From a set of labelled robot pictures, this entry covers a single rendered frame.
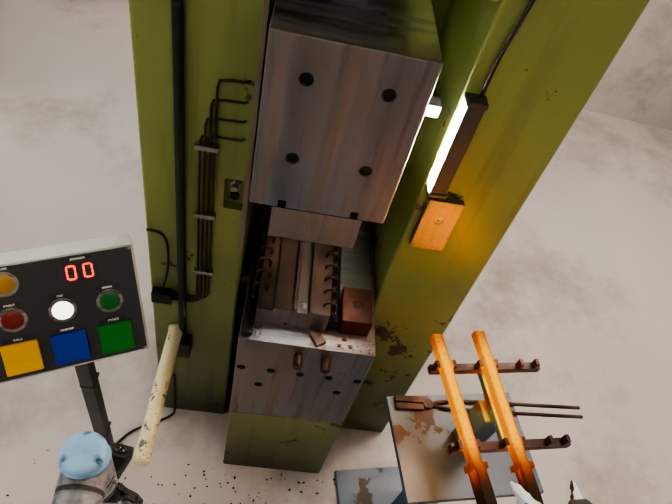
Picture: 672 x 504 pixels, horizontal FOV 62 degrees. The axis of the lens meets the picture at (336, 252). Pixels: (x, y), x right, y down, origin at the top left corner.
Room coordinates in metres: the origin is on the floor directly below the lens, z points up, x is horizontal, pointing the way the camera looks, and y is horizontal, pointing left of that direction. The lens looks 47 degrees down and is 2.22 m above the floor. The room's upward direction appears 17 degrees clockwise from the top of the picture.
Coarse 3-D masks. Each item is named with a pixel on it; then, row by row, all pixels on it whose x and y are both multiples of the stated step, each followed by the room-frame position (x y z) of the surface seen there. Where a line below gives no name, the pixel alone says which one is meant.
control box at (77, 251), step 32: (0, 256) 0.66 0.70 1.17; (32, 256) 0.68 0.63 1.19; (64, 256) 0.70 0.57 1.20; (96, 256) 0.73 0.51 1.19; (128, 256) 0.76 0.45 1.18; (32, 288) 0.63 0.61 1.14; (64, 288) 0.66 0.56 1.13; (96, 288) 0.69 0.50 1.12; (128, 288) 0.72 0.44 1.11; (0, 320) 0.56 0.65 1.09; (32, 320) 0.59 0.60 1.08; (64, 320) 0.62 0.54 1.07; (96, 320) 0.65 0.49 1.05; (0, 352) 0.52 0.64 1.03; (96, 352) 0.61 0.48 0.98; (128, 352) 0.64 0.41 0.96
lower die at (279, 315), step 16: (288, 240) 1.12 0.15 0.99; (272, 256) 1.05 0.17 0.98; (288, 256) 1.06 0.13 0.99; (320, 256) 1.10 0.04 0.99; (272, 272) 1.00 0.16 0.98; (288, 272) 1.00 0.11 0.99; (320, 272) 1.04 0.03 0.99; (272, 288) 0.94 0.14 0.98; (288, 288) 0.95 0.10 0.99; (320, 288) 0.98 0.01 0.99; (272, 304) 0.89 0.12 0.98; (288, 304) 0.90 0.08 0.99; (320, 304) 0.93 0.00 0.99; (256, 320) 0.86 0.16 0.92; (272, 320) 0.87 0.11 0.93; (288, 320) 0.88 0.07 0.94; (304, 320) 0.89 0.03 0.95; (320, 320) 0.90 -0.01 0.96
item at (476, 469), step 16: (432, 336) 0.90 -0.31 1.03; (448, 368) 0.82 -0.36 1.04; (448, 384) 0.77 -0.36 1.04; (448, 400) 0.74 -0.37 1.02; (464, 416) 0.70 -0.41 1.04; (464, 432) 0.66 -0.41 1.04; (464, 448) 0.62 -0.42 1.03; (480, 464) 0.59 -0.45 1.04; (480, 480) 0.55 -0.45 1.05; (480, 496) 0.53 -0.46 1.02
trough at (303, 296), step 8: (304, 248) 1.11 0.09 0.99; (312, 248) 1.12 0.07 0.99; (304, 256) 1.08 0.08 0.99; (312, 256) 1.09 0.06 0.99; (304, 264) 1.05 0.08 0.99; (312, 264) 1.06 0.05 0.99; (304, 272) 1.02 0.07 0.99; (312, 272) 1.02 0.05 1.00; (304, 280) 1.00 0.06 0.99; (304, 288) 0.97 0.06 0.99; (304, 296) 0.94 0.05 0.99; (304, 312) 0.89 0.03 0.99
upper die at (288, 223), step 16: (272, 208) 0.86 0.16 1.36; (288, 208) 0.87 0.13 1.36; (272, 224) 0.86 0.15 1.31; (288, 224) 0.87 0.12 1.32; (304, 224) 0.88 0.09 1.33; (320, 224) 0.88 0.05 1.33; (336, 224) 0.89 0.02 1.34; (352, 224) 0.90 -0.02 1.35; (304, 240) 0.88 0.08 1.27; (320, 240) 0.89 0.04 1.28; (336, 240) 0.89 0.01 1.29; (352, 240) 0.90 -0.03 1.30
